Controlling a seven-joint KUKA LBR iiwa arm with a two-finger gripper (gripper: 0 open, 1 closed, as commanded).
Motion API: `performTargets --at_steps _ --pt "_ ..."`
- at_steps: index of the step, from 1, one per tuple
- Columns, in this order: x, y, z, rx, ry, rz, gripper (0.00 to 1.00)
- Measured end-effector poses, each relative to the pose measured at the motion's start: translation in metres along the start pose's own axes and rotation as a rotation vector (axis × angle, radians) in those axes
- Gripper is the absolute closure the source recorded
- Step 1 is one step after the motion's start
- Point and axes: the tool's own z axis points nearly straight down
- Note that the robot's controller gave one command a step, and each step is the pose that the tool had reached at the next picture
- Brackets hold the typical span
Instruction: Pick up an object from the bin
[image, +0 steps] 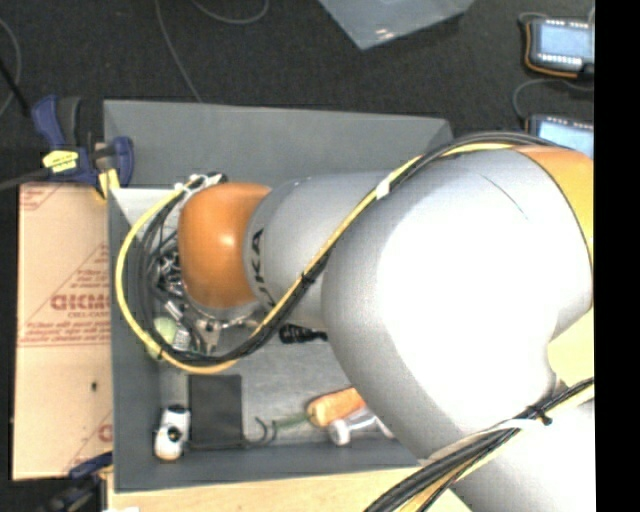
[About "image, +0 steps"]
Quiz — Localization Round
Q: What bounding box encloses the pale green round thing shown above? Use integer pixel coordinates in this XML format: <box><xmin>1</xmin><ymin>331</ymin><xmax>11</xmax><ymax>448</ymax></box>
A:
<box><xmin>153</xmin><ymin>316</ymin><xmax>180</xmax><ymax>344</ymax></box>

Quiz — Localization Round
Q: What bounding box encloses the grey metal bin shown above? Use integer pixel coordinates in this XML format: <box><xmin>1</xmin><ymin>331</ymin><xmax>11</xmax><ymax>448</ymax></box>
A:
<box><xmin>102</xmin><ymin>98</ymin><xmax>455</xmax><ymax>492</ymax></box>

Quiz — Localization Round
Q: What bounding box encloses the orange toy carrot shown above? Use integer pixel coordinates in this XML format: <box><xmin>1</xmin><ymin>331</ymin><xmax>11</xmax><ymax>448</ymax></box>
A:
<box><xmin>273</xmin><ymin>386</ymin><xmax>368</xmax><ymax>432</ymax></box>

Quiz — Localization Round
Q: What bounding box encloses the brown cardboard board red print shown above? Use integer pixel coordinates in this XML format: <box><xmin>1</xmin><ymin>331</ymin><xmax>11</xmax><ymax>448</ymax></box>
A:
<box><xmin>11</xmin><ymin>181</ymin><xmax>115</xmax><ymax>481</ymax></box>

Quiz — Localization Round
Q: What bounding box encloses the dark green flat block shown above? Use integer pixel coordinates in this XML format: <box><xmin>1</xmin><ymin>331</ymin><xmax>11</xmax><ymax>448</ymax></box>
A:
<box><xmin>187</xmin><ymin>373</ymin><xmax>246</xmax><ymax>444</ymax></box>

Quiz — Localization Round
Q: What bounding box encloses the thin black cord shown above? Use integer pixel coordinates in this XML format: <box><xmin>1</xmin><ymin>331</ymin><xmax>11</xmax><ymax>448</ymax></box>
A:
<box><xmin>192</xmin><ymin>416</ymin><xmax>278</xmax><ymax>449</ymax></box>

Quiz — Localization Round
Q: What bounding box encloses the black cylinder on white bracket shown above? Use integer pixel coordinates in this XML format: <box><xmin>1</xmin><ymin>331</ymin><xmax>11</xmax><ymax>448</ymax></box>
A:
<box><xmin>278</xmin><ymin>323</ymin><xmax>329</xmax><ymax>346</ymax></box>

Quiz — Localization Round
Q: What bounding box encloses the white and black toy animal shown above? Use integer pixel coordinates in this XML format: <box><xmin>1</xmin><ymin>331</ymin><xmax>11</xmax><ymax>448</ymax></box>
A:
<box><xmin>152</xmin><ymin>403</ymin><xmax>193</xmax><ymax>462</ymax></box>

